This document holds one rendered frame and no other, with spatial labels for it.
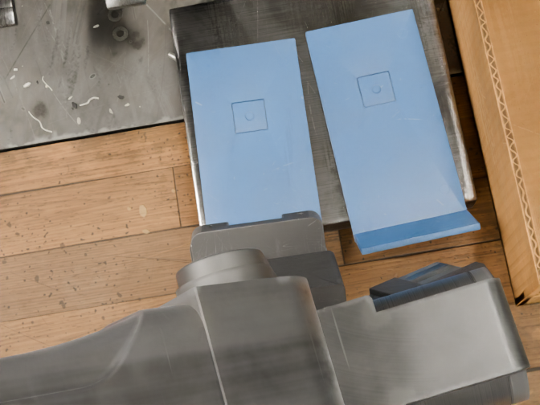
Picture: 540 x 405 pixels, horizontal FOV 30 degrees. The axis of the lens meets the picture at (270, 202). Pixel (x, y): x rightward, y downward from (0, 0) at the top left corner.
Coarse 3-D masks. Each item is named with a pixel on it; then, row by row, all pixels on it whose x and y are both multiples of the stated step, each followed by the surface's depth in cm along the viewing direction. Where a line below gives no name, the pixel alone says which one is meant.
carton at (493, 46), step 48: (480, 0) 59; (528, 0) 66; (480, 48) 60; (528, 48) 65; (480, 96) 62; (528, 96) 64; (480, 144) 64; (528, 144) 64; (528, 192) 63; (528, 240) 56; (528, 288) 57
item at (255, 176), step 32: (192, 64) 64; (224, 64) 64; (256, 64) 64; (288, 64) 64; (192, 96) 63; (224, 96) 63; (256, 96) 63; (288, 96) 63; (224, 128) 63; (288, 128) 63; (224, 160) 62; (256, 160) 62; (288, 160) 62; (224, 192) 62; (256, 192) 62; (288, 192) 62
